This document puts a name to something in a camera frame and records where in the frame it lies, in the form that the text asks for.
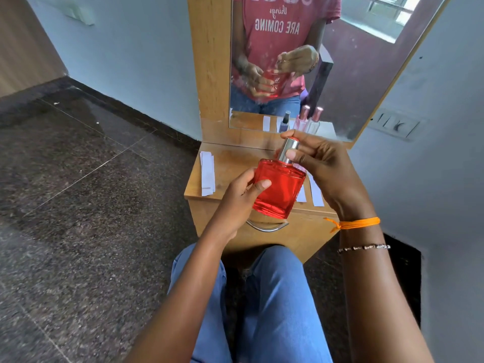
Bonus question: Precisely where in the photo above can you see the silver drawer handle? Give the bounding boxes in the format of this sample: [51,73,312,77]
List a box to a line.
[246,219,290,233]

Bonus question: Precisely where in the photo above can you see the person's left forearm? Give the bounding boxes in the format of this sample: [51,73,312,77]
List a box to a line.
[125,223,236,363]

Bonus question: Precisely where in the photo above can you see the red glass perfume bottle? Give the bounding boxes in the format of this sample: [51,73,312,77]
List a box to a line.
[252,137,307,220]

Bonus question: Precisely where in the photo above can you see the orange thread wristband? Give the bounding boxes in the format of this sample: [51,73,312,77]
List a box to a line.
[324,217,381,233]

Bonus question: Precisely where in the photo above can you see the blue jeans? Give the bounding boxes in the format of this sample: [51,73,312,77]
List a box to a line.
[168,244,334,363]

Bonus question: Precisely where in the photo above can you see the clear bottle with pink cap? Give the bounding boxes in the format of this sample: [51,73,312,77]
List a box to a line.
[294,105,311,133]
[306,106,324,135]

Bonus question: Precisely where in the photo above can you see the wall mirror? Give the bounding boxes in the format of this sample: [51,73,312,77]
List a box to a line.
[229,0,449,142]

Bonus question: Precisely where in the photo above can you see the white wall switch board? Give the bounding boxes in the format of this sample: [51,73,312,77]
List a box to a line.
[368,108,421,142]

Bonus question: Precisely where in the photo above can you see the white paper strips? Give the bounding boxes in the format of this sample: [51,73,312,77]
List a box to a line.
[199,151,216,197]

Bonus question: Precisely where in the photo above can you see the person's right hand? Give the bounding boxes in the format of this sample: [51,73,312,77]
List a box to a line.
[282,129,377,223]

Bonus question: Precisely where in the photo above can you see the person's right forearm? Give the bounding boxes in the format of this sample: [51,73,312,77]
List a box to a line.
[338,218,435,363]

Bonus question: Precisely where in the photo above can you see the beaded metal bracelet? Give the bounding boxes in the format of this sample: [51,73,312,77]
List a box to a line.
[338,244,391,255]

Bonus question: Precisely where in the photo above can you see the person's left hand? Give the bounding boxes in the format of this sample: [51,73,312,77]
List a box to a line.
[212,168,272,239]

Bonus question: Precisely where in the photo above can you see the wooden dressing table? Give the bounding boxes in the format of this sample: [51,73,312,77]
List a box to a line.
[184,0,454,266]

